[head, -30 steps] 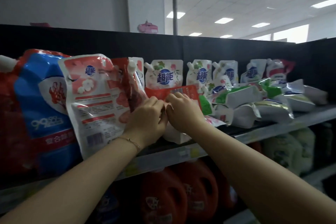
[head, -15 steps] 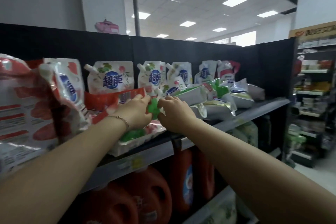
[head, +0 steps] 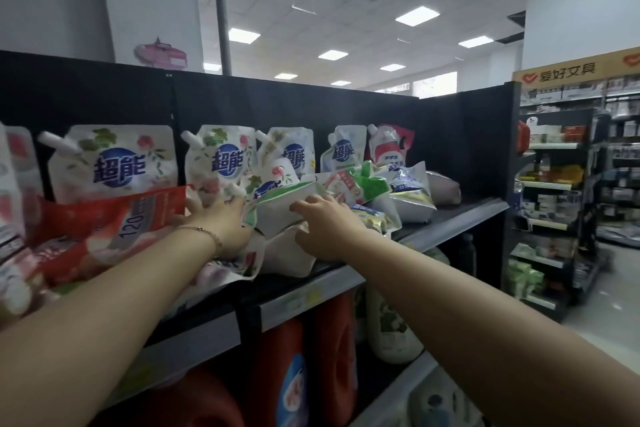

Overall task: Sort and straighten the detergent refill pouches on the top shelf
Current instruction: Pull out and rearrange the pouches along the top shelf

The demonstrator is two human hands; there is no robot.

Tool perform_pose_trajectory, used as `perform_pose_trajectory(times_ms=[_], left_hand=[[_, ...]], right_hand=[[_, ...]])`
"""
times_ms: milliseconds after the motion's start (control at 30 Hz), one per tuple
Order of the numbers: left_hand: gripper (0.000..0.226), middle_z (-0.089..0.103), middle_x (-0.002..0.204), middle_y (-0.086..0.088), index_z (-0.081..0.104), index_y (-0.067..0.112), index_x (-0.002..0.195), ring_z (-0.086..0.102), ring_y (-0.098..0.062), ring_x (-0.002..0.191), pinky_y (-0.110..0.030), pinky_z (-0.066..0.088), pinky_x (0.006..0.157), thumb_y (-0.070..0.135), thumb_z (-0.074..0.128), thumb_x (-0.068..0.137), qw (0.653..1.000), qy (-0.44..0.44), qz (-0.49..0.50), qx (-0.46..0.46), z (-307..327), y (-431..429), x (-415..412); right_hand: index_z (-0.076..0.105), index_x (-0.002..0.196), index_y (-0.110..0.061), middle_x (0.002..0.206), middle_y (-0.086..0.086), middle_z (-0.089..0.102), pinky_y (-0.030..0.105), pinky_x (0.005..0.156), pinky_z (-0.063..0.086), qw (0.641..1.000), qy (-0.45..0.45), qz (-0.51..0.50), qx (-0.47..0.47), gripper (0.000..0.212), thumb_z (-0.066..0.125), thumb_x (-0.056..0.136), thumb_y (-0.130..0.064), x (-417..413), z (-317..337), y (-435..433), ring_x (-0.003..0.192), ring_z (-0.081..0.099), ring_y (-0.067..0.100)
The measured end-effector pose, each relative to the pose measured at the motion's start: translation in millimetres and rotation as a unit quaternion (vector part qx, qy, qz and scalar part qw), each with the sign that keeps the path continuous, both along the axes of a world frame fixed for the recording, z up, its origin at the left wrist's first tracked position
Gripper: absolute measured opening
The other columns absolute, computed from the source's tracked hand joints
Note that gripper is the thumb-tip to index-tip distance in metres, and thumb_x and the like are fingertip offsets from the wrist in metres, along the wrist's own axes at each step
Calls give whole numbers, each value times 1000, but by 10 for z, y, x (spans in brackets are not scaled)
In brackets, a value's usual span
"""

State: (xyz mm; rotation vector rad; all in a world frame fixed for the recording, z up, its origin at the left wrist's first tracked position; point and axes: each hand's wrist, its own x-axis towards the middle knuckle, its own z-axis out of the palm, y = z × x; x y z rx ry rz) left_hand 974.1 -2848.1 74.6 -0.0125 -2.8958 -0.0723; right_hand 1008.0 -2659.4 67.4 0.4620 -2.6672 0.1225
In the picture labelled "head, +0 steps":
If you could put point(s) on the black stationery shelving unit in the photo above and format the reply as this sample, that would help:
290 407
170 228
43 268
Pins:
595 141

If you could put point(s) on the person's right forearm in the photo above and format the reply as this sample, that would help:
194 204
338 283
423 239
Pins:
500 341

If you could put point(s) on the grey vertical pole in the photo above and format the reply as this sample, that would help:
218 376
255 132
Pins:
220 1

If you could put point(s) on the row of coloured detergent jugs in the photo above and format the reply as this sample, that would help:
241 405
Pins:
330 351

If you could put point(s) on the red Diao pouch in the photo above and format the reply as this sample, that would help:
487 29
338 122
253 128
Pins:
100 221

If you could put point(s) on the yellow header sign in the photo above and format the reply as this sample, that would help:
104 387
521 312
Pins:
565 72

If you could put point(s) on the person's right hand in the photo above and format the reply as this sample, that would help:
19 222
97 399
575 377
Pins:
335 231

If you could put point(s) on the ceiling light panel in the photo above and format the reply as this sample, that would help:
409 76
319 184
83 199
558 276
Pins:
285 76
341 83
476 42
417 16
210 67
393 67
244 36
333 55

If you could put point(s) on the person's left forearm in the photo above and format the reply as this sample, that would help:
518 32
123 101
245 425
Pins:
90 321

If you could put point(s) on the yellow price label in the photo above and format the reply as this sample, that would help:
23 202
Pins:
312 296

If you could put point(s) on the rose green Chaoneng pouch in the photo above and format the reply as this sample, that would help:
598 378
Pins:
280 214

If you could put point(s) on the pink bagged item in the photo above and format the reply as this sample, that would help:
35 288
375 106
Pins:
160 57

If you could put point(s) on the person's left hand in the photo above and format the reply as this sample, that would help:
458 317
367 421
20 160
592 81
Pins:
225 231

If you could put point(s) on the group of Chaoneng floral pouches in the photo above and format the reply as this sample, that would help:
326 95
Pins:
115 161

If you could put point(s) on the rows of boxed stationery goods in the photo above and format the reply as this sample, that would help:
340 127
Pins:
555 201

